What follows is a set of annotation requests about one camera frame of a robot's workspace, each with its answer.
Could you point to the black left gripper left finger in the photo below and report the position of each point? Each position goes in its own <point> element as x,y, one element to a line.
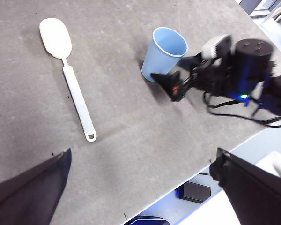
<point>25,194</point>

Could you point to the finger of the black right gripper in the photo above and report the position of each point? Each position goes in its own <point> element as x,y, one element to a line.
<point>192,61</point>
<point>171,84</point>

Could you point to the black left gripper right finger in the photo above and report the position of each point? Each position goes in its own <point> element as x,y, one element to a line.
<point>255,194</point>

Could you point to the blue ribbed plastic cup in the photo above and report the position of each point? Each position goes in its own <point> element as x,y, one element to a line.
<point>157,63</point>

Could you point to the white rounded machine housing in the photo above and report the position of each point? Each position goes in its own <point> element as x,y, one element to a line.
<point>271,161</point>

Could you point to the black rectangular box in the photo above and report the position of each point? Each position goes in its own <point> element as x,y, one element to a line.
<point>196,192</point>

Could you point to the blue and black case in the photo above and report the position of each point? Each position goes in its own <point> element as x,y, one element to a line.
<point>147,220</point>

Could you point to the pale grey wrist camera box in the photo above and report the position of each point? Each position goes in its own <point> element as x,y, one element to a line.
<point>210,48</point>

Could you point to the white frame furniture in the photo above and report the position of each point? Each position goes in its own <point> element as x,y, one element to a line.
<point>269,10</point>

